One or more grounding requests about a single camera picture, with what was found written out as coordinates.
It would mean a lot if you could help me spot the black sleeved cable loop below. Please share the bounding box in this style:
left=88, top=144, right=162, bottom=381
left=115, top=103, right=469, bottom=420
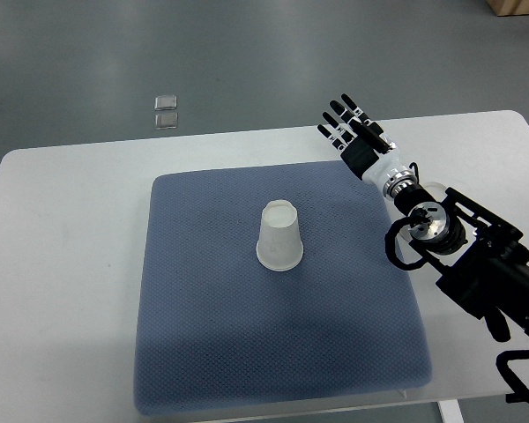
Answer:
left=384, top=215, right=436, bottom=270

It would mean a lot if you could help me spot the white paper cup on mat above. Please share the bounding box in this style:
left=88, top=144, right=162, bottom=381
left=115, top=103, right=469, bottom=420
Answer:
left=256, top=199, right=303, bottom=271

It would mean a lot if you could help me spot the white paper cup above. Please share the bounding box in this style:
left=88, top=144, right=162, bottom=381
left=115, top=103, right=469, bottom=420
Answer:
left=256, top=199, right=303, bottom=271
left=399, top=182, right=450, bottom=243

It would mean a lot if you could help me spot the wooden box corner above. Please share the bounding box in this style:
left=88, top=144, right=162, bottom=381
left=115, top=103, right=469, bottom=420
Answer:
left=486, top=0, right=529, bottom=17

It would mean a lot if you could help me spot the white table leg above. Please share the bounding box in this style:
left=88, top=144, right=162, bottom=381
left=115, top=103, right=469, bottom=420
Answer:
left=437, top=399, right=465, bottom=423

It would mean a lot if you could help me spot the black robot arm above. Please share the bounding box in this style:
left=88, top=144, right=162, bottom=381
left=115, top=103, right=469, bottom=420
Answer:
left=317, top=94, right=529, bottom=342

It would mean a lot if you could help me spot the upper metal floor plate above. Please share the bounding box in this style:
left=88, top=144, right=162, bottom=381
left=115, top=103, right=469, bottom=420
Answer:
left=154, top=94, right=177, bottom=111

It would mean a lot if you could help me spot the blue textured cushion mat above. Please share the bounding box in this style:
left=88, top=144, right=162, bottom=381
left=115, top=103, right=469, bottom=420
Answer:
left=134, top=160, right=432, bottom=415

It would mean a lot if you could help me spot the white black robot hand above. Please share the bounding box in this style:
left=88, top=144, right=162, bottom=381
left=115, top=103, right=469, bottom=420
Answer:
left=317, top=93, right=411, bottom=196

